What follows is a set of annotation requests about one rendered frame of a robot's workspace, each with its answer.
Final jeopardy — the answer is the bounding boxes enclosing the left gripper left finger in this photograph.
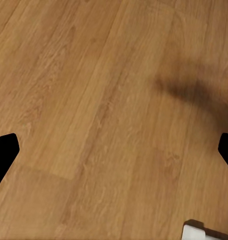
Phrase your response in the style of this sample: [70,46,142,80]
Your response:
[0,133,20,183]

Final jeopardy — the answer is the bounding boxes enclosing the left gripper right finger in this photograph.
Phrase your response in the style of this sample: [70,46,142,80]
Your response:
[218,133,228,164]

